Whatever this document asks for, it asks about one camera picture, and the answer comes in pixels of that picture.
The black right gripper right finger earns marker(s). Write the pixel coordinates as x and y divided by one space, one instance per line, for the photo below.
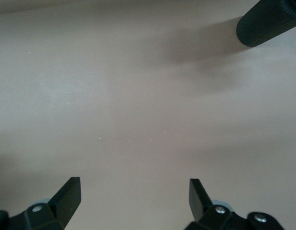
198 201

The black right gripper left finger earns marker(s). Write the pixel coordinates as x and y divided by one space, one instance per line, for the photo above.
66 198

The black ribbed cylinder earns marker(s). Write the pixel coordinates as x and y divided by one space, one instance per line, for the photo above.
263 24

